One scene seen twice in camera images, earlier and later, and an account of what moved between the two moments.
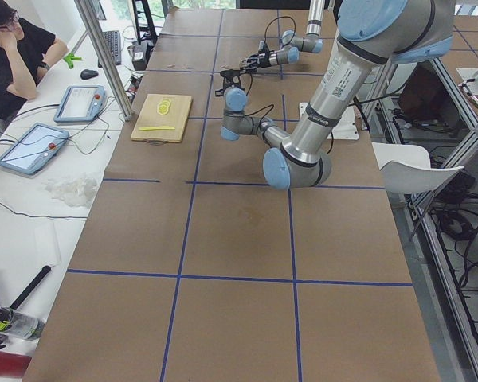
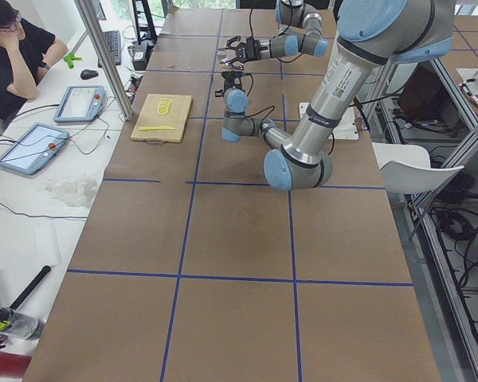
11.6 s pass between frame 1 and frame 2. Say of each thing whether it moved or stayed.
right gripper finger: stayed
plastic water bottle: stayed
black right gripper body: stayed
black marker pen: stayed
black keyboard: stayed
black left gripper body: moved
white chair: stayed
